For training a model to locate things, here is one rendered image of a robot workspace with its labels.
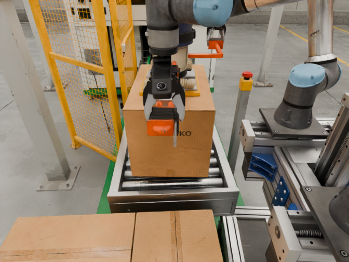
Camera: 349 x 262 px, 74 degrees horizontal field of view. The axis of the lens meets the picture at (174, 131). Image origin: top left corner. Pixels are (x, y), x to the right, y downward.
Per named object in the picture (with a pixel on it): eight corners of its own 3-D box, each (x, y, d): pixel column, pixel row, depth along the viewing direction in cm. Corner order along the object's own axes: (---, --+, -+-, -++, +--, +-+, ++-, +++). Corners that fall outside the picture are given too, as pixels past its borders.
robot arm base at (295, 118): (302, 111, 107) (309, 91, 102) (317, 129, 95) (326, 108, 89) (269, 110, 108) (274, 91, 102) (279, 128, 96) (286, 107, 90)
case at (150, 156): (145, 117, 172) (141, 64, 149) (199, 118, 171) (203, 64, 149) (131, 177, 122) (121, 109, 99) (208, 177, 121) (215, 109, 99)
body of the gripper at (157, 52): (178, 84, 68) (178, 41, 62) (178, 97, 61) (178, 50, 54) (152, 84, 68) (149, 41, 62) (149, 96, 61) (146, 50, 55)
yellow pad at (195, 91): (179, 71, 138) (179, 63, 135) (196, 71, 138) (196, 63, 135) (179, 96, 110) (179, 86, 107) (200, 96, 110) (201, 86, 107)
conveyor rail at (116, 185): (141, 73, 326) (139, 60, 315) (144, 73, 326) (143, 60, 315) (113, 215, 135) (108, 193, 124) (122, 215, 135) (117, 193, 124)
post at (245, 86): (222, 183, 210) (240, 77, 154) (229, 183, 210) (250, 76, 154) (224, 188, 204) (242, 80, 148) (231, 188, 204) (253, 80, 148)
